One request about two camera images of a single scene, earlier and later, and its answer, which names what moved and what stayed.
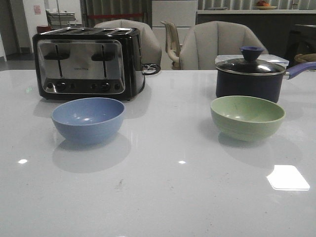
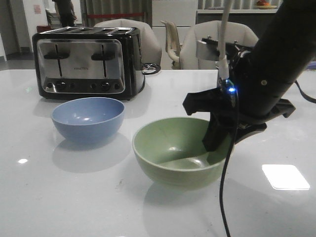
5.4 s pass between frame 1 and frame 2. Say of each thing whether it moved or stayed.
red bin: stayed
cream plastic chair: stayed
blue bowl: stayed
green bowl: moved
